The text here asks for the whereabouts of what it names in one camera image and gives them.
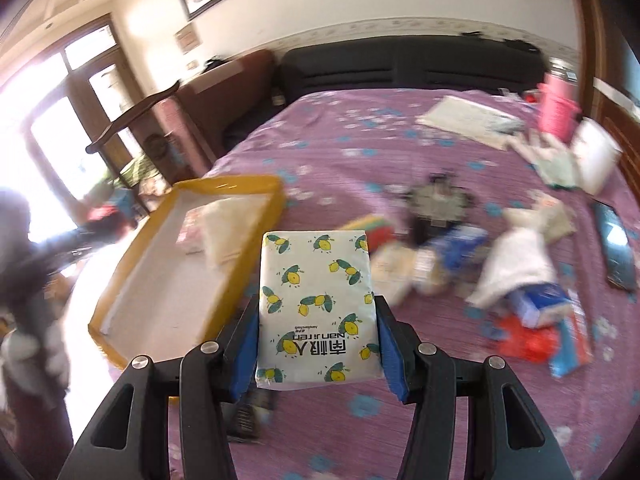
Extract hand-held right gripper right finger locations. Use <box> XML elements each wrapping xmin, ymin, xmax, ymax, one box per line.
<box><xmin>372</xmin><ymin>294</ymin><xmax>576</xmax><ymax>480</ymax></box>

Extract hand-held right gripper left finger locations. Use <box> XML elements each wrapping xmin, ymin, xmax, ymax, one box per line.
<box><xmin>57</xmin><ymin>292</ymin><xmax>263</xmax><ymax>480</ymax></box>

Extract black comb packet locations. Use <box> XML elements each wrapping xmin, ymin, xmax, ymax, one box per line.
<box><xmin>226</xmin><ymin>389</ymin><xmax>280</xmax><ymax>445</ymax></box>

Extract white soft packet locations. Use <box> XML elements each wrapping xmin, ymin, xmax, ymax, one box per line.
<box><xmin>372</xmin><ymin>247</ymin><xmax>428</xmax><ymax>307</ymax></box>

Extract lemon print tissue pack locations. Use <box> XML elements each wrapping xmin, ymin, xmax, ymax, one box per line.
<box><xmin>255</xmin><ymin>230</ymin><xmax>383</xmax><ymax>391</ymax></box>

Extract yellow shallow tray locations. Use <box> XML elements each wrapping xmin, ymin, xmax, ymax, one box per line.
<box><xmin>87</xmin><ymin>174</ymin><xmax>287</xmax><ymax>372</ymax></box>

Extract multicoloured cloth pack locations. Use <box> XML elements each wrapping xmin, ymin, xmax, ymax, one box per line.
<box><xmin>344</xmin><ymin>214</ymin><xmax>397</xmax><ymax>243</ymax></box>

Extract red plastic bag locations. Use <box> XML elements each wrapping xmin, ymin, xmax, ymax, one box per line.
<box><xmin>494</xmin><ymin>314</ymin><xmax>563</xmax><ymax>367</ymax></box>

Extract blue tissue packet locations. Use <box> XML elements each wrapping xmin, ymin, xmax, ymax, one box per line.
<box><xmin>509</xmin><ymin>284</ymin><xmax>572</xmax><ymax>330</ymax></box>

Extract white fluffy towel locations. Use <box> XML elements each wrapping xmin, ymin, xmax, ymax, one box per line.
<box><xmin>197</xmin><ymin>199</ymin><xmax>263</xmax><ymax>267</ymax></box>

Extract pink packet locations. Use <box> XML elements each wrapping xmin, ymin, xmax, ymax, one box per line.
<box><xmin>176</xmin><ymin>209</ymin><xmax>207</xmax><ymax>257</ymax></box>

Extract black cup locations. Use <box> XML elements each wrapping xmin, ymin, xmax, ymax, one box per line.
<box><xmin>404</xmin><ymin>174</ymin><xmax>477</xmax><ymax>247</ymax></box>

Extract wooden glass door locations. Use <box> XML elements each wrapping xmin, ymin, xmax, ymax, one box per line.
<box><xmin>0</xmin><ymin>15</ymin><xmax>151</xmax><ymax>241</ymax></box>

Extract blue orange packet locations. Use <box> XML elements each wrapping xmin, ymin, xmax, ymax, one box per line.
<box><xmin>549</xmin><ymin>290</ymin><xmax>597</xmax><ymax>381</ymax></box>

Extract dark wooden chair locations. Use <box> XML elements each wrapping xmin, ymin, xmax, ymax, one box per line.
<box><xmin>85</xmin><ymin>81</ymin><xmax>201</xmax><ymax>216</ymax></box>

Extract small white plush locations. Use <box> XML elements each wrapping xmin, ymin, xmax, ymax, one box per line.
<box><xmin>502</xmin><ymin>192</ymin><xmax>577</xmax><ymax>251</ymax></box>

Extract black phone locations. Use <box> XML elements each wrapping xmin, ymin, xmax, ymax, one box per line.
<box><xmin>592</xmin><ymin>202</ymin><xmax>640</xmax><ymax>292</ymax></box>

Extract white paper sheets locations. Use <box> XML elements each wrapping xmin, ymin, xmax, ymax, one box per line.
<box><xmin>416</xmin><ymin>95</ymin><xmax>525</xmax><ymax>151</ymax></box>

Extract white green packet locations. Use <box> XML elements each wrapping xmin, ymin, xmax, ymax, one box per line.
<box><xmin>510</xmin><ymin>130</ymin><xmax>581</xmax><ymax>190</ymax></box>

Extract black bed headboard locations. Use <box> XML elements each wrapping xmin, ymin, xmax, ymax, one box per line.
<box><xmin>277</xmin><ymin>34</ymin><xmax>548</xmax><ymax>108</ymax></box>

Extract pink cup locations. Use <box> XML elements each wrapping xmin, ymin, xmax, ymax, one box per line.
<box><xmin>537</xmin><ymin>57</ymin><xmax>581</xmax><ymax>143</ymax></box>

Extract wooden wardrobe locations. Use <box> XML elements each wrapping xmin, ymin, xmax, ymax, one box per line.
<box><xmin>570</xmin><ymin>0</ymin><xmax>640</xmax><ymax>201</ymax></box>

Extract small wall notice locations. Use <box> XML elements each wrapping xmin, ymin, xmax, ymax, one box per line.
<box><xmin>174</xmin><ymin>27</ymin><xmax>201</xmax><ymax>54</ymax></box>

